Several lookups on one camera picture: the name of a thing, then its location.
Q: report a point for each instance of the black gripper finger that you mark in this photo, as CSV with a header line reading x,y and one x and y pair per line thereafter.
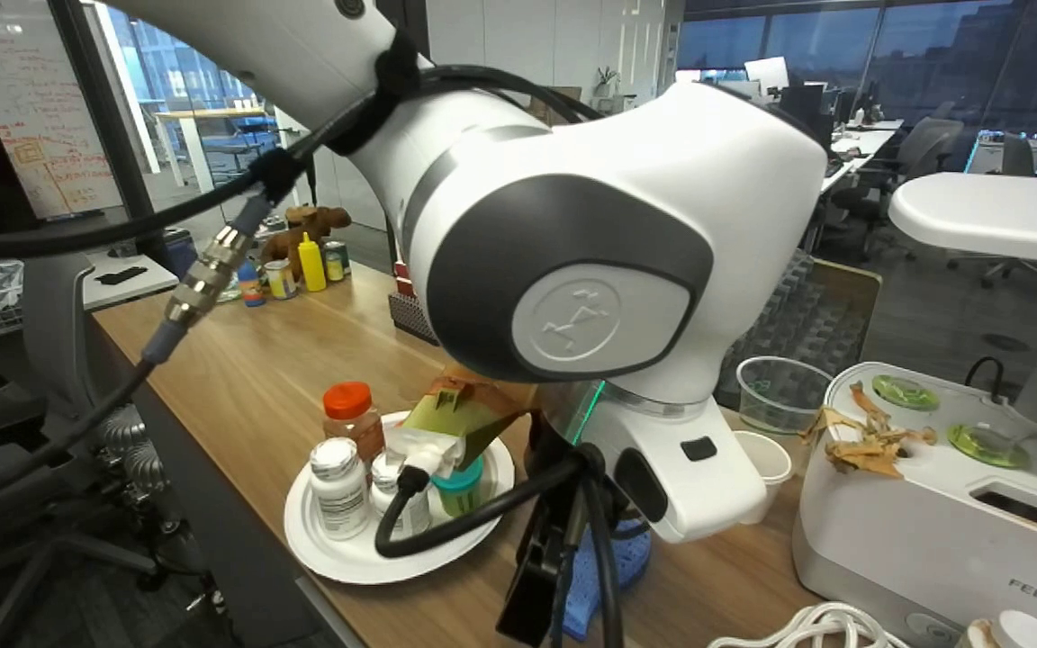
x,y
531,606

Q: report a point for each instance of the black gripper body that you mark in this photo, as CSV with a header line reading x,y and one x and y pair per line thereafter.
x,y
551,532

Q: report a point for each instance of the white supplement bottle blue label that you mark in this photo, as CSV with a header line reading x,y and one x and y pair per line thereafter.
x,y
340,487

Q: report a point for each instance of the spice bottle orange cap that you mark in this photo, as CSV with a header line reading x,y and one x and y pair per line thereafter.
x,y
350,412

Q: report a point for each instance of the blue sponge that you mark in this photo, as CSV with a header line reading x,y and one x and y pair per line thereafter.
x,y
632,551

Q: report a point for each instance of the white pill bottle grey label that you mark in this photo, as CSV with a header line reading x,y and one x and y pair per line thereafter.
x,y
383,491

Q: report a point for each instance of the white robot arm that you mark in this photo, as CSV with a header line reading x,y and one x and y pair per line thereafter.
x,y
625,250

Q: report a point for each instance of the teal lid play-doh tub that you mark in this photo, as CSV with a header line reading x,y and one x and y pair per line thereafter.
x,y
460,491

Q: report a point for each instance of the white paper cup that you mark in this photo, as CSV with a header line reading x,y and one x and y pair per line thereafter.
x,y
771,461

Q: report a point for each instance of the clear plastic cup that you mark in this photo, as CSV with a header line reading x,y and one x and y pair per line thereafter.
x,y
779,394

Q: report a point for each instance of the patterned grey box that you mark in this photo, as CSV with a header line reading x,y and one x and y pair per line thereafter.
x,y
409,319

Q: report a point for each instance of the yellow mustard bottle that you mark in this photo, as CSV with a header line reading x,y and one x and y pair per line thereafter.
x,y
313,264

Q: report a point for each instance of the white planter appliance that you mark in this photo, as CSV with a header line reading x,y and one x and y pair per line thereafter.
x,y
919,504

